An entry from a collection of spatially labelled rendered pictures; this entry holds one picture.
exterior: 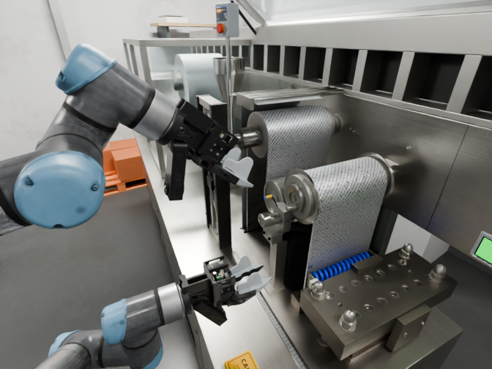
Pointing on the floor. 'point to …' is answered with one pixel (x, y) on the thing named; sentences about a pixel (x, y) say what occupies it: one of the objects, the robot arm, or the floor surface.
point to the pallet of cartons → (122, 165)
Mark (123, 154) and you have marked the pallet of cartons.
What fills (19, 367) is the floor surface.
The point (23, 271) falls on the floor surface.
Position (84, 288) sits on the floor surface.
